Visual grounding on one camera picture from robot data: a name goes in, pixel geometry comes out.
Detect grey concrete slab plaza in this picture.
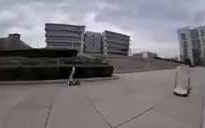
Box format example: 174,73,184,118
0,65,205,128

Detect dark pitched roof building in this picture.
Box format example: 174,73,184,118
0,33,34,51

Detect low flat building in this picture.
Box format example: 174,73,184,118
132,51,159,59

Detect dark terraced hedge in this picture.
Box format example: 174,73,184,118
0,48,115,82

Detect wide concrete steps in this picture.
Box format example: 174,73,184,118
104,54,184,74

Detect white building with many windows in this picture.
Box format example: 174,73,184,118
176,23,205,67

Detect grey layered building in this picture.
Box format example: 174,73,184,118
44,22,86,54
101,29,132,57

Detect plain grey building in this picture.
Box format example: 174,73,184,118
83,30,103,55

